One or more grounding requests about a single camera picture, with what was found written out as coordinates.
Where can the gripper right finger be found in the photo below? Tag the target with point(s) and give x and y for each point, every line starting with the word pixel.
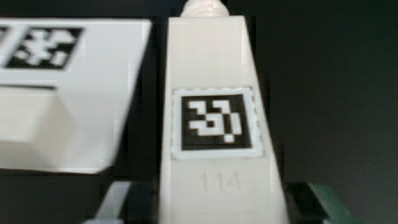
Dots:
pixel 315 206

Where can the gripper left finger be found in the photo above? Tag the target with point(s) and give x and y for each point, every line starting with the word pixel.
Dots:
pixel 127 207

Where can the white desk leg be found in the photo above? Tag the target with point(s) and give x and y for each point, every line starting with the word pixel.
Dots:
pixel 221 186

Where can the white desk top tray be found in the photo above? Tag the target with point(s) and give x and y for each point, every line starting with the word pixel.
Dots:
pixel 70 64

